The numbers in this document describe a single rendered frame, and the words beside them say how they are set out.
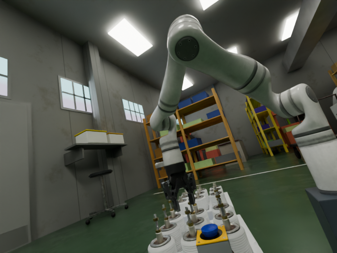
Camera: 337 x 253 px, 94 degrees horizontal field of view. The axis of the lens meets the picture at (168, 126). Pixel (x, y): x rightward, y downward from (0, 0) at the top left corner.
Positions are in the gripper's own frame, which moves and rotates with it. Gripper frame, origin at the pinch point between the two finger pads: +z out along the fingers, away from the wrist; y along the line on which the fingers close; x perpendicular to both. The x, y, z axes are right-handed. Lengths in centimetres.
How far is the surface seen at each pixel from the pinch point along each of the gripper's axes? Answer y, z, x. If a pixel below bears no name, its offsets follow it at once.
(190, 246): -3.9, 11.0, -2.7
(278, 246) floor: 47, 35, 1
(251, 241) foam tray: 16.1, 17.2, -9.6
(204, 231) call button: -9.0, 2.3, -17.7
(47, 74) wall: -44, -258, 298
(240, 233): 7.9, 10.7, -13.1
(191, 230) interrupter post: -0.7, 8.2, -0.9
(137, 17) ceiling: 150, -392, 208
